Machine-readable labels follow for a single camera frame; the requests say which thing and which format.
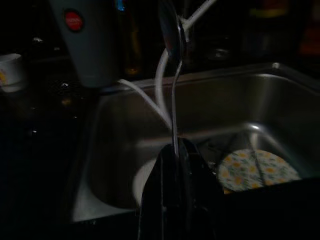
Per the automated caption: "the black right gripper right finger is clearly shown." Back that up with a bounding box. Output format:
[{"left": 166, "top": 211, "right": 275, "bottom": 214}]
[{"left": 175, "top": 137, "right": 226, "bottom": 240}]

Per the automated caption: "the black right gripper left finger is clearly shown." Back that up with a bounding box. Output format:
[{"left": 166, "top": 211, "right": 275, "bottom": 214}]
[{"left": 136, "top": 143, "right": 178, "bottom": 240}]

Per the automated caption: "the steel spoon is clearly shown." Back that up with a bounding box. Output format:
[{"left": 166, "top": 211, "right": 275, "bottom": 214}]
[{"left": 157, "top": 0, "right": 190, "bottom": 156}]

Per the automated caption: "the white bowl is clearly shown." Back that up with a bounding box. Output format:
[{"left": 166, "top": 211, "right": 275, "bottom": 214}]
[{"left": 132, "top": 158, "right": 163, "bottom": 209}]

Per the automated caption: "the floral patterned plate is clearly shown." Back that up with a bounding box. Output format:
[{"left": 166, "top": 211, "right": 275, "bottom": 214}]
[{"left": 217, "top": 149, "right": 302, "bottom": 195}]

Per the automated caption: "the stainless steel sink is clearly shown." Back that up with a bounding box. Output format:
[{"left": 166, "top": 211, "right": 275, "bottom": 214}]
[{"left": 71, "top": 62, "right": 320, "bottom": 223}]

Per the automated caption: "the amber glass bottle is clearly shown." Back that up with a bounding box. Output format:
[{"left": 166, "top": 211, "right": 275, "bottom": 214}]
[{"left": 119, "top": 0, "right": 144, "bottom": 76}]

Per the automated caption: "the white cup with cartoon print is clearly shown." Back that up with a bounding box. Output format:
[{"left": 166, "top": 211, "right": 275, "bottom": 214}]
[{"left": 0, "top": 53, "right": 27, "bottom": 93}]

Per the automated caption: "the white cord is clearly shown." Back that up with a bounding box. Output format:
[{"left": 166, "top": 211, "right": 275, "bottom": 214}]
[{"left": 117, "top": 0, "right": 218, "bottom": 128}]

